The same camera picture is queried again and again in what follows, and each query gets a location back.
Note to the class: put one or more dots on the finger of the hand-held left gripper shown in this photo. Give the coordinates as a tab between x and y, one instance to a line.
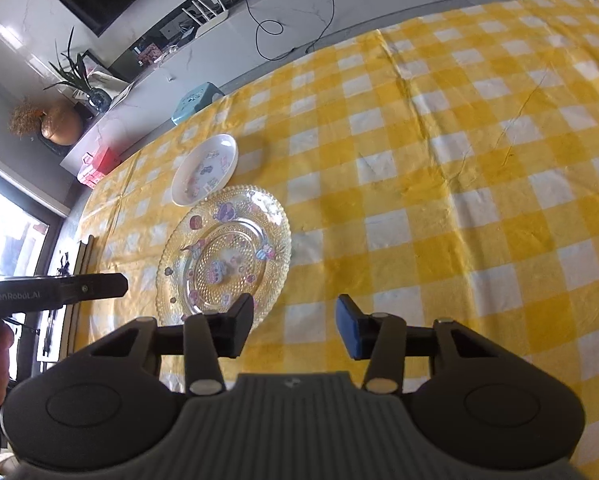
97	287

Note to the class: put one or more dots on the white marble tv cabinet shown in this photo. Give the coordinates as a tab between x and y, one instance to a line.
359	10

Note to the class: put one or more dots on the pink photo card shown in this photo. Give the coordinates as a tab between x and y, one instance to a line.
149	54

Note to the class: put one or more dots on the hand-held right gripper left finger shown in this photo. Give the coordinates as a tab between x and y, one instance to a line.
240	327

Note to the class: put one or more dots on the dark sliding door frame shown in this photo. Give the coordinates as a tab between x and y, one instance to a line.
24	190

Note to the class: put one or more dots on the white router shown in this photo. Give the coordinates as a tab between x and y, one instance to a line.
212	22

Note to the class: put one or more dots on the light blue stool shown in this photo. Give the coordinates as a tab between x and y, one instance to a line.
194	102

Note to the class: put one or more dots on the pink storage box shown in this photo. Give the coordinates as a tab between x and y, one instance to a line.
99	162

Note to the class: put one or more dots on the white sketch picture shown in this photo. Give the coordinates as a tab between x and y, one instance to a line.
110	80

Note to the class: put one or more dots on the yellow checked tablecloth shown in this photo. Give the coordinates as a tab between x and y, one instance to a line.
429	185

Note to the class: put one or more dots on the green plant in blue vase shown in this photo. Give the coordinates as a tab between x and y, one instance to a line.
99	97

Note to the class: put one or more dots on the gold round vase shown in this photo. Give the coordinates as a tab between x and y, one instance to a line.
62	125

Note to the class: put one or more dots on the clear glass printed plate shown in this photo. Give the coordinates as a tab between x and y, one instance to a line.
219	240

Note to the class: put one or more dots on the dried flower bunch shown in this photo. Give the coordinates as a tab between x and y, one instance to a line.
24	117

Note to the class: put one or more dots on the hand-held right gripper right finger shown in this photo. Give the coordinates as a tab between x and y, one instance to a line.
349	327

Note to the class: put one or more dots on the small white printed plate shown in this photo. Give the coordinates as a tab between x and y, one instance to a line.
204	170

